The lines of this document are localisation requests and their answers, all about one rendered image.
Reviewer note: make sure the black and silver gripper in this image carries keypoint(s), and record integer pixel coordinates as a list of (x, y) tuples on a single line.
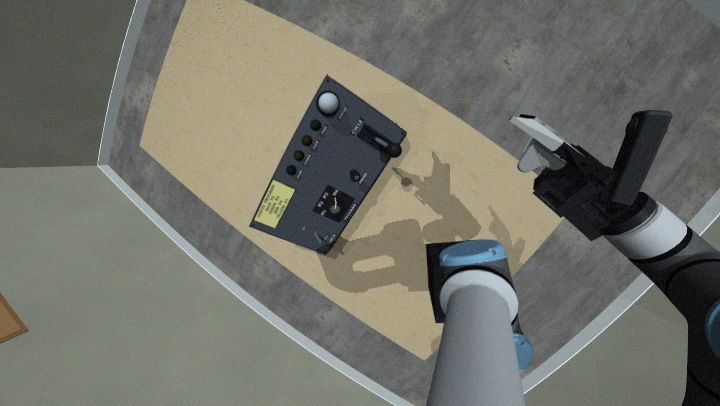
[(580, 182)]

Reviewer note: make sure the dark grey control panel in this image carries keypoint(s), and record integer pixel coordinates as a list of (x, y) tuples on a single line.
[(316, 171)]

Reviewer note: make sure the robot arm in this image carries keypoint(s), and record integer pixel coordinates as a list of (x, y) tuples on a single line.
[(477, 362)]

